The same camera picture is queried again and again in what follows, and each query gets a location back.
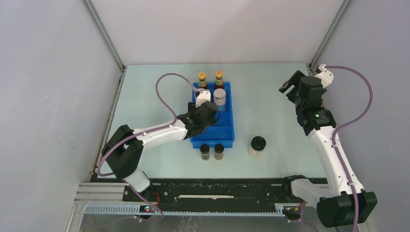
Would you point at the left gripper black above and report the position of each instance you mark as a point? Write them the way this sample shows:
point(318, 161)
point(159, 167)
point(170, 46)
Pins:
point(212, 122)

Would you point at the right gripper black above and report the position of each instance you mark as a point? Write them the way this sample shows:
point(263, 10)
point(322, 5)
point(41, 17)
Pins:
point(294, 80)

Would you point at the clear jar silver lid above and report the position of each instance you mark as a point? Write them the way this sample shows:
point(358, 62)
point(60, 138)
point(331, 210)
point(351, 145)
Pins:
point(219, 97)

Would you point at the red sauce bottle yellow cap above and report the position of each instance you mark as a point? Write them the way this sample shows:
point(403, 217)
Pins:
point(219, 82)

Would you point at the white spice jar black lid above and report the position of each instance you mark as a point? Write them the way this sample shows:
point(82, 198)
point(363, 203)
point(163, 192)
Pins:
point(257, 146)

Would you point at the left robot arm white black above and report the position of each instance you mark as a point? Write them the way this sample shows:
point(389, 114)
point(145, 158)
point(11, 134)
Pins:
point(122, 153)

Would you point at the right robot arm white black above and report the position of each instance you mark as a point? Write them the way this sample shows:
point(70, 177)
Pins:
point(346, 202)

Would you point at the blue compartment tray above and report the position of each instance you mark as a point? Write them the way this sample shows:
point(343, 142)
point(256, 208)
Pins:
point(223, 131)

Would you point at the small pepper jar left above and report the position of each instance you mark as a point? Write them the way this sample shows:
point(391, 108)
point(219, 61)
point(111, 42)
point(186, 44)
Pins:
point(204, 149)

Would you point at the small pepper jar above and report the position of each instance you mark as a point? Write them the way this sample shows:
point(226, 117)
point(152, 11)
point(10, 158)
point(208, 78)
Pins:
point(219, 149)
point(204, 149)

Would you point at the small pepper jar right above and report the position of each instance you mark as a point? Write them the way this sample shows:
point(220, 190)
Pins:
point(219, 149)

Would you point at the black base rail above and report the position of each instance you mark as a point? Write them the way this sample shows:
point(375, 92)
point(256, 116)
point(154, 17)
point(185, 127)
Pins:
point(250, 195)

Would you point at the aluminium frame front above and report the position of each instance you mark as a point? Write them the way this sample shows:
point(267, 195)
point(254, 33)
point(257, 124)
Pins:
point(118, 198)

